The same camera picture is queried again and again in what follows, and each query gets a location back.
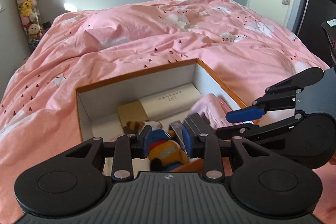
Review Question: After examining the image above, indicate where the dark grey box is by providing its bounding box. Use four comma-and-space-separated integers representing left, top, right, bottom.
183, 113, 214, 135

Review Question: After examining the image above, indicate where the dark shrink-wrapped book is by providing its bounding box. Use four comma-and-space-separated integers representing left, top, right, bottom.
169, 121, 185, 149

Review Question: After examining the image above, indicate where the brown bear plush toy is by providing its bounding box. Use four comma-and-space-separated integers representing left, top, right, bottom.
122, 121, 190, 172

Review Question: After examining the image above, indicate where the gold cardboard box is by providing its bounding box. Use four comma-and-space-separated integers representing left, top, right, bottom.
117, 101, 149, 128

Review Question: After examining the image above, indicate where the white flat box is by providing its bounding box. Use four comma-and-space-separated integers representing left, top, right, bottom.
140, 84, 202, 121

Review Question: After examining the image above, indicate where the orange cardboard box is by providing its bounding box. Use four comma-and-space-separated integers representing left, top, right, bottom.
76, 59, 246, 141

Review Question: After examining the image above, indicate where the pink bed duvet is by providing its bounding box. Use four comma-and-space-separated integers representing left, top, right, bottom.
1, 0, 327, 223

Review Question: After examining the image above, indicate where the black wardrobe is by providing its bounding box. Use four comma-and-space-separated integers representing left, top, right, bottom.
293, 0, 335, 66

